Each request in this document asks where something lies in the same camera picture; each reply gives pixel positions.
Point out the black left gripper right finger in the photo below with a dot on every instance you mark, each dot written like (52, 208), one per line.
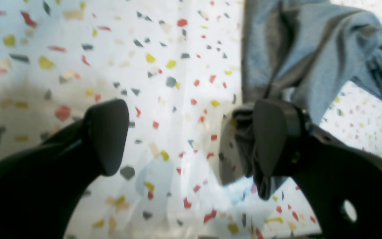
(343, 185)

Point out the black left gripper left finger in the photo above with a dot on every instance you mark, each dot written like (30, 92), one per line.
(41, 186)

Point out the grey t-shirt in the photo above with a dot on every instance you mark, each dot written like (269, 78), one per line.
(322, 57)

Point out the terrazzo pattern tablecloth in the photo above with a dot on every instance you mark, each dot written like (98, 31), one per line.
(178, 66)

